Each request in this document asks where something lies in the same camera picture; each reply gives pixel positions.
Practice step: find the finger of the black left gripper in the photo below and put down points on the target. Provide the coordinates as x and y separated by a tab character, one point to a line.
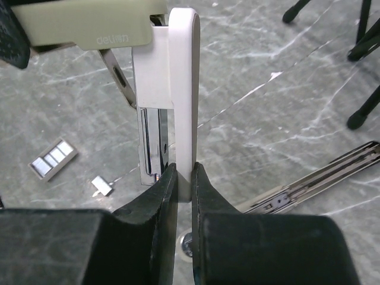
15	45

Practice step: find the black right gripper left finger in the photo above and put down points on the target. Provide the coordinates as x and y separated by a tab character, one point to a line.
135	244

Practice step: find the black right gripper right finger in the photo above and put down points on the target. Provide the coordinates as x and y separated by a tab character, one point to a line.
230	247

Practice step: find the small staple strip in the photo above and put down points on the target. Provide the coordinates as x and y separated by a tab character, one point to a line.
102	187

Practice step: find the metal staple magazine rail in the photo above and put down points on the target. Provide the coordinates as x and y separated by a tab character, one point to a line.
283	198

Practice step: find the beige metal stapler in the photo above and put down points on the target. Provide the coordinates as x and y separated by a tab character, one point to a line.
153	54

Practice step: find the grey staple box tray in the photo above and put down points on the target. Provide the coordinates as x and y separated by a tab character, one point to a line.
53	159

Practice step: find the black tripod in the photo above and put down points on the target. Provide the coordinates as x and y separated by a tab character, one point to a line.
367	41

